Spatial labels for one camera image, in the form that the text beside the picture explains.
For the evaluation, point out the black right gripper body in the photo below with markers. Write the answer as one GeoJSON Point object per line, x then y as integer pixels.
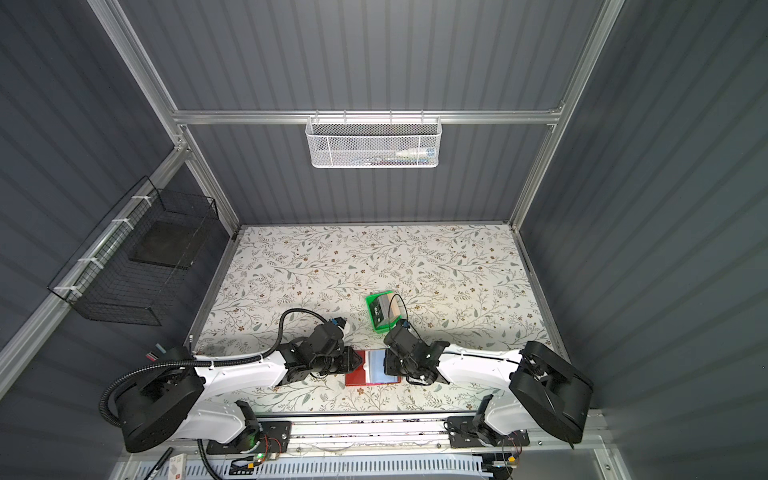
{"type": "Point", "coordinates": [409, 366]}

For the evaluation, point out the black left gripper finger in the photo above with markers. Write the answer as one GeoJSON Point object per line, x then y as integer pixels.
{"type": "Point", "coordinates": [349, 353]}
{"type": "Point", "coordinates": [351, 364]}

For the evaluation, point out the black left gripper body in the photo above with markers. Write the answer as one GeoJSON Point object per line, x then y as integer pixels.
{"type": "Point", "coordinates": [334, 364]}

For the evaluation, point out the red card holder wallet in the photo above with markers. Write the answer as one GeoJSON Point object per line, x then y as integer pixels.
{"type": "Point", "coordinates": [371, 371]}

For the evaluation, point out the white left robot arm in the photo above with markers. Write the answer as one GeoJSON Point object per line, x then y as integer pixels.
{"type": "Point", "coordinates": [173, 400]}

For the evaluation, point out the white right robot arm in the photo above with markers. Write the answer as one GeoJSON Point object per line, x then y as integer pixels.
{"type": "Point", "coordinates": [534, 385]}

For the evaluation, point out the stack of cards in tray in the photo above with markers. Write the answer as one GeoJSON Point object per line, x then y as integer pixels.
{"type": "Point", "coordinates": [385, 308]}

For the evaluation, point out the green card tray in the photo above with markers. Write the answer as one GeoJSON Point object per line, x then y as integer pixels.
{"type": "Point", "coordinates": [379, 328]}

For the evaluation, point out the white tube in basket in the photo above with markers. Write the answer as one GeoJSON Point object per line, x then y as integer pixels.
{"type": "Point", "coordinates": [419, 153]}

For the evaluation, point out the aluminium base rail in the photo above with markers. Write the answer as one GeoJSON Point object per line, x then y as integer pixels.
{"type": "Point", "coordinates": [401, 433]}

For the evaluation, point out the white slotted cable duct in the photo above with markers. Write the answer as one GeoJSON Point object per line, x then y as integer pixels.
{"type": "Point", "coordinates": [433, 466]}

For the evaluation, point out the white wire mesh basket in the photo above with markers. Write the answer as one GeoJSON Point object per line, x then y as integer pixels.
{"type": "Point", "coordinates": [348, 145]}

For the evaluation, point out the black wire basket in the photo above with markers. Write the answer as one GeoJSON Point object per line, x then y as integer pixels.
{"type": "Point", "coordinates": [131, 273]}

